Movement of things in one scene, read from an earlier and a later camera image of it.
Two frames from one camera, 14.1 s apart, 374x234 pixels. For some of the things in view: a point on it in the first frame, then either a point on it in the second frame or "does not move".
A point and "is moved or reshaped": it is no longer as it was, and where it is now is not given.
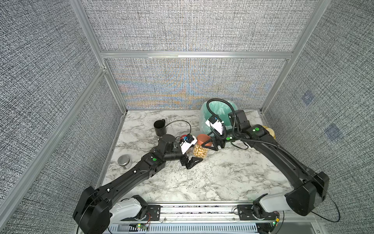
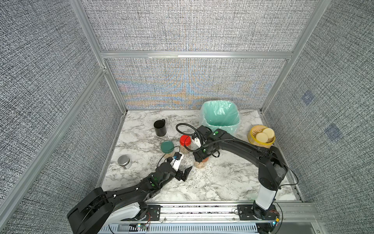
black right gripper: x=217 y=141 -> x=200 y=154
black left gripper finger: x=193 y=161 -> x=185 y=173
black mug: x=160 y=128 does not move
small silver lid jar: x=124 y=160 does not move
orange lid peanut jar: x=199 y=151 is moved or reshaped
